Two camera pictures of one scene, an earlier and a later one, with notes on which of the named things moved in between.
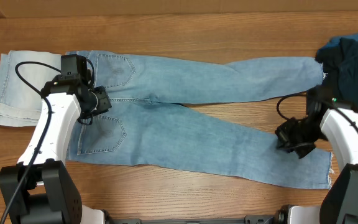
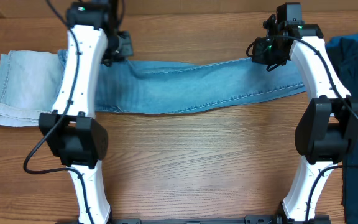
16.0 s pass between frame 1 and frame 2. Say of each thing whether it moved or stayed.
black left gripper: moved
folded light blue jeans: stayed
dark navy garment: stayed
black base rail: stayed
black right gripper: moved
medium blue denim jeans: moved
